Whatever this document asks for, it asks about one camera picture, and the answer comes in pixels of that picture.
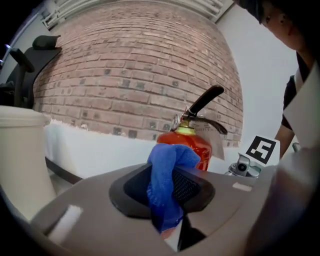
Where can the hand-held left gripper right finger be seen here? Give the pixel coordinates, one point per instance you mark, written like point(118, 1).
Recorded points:
point(225, 197)

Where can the person's black shirt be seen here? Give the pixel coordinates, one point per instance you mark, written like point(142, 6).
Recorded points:
point(287, 100)

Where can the person's face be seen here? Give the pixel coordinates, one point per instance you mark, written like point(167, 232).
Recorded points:
point(292, 32)

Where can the row of white ceiling pipes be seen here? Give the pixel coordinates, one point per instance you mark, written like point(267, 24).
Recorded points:
point(65, 6)

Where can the red fire extinguisher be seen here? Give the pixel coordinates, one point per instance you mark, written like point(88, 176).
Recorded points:
point(203, 147)

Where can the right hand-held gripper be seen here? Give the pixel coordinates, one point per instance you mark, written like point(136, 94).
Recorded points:
point(262, 150)

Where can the blue cloth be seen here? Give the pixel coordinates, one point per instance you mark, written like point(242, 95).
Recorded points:
point(162, 160)

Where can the black office chair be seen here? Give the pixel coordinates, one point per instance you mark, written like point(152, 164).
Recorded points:
point(27, 62)

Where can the black baseboard strip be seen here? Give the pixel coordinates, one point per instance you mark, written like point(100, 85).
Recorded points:
point(65, 173)

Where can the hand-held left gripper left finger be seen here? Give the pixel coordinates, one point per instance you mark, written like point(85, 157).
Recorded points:
point(95, 200)

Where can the cream trash bin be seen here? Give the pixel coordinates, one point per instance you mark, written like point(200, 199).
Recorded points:
point(22, 150)

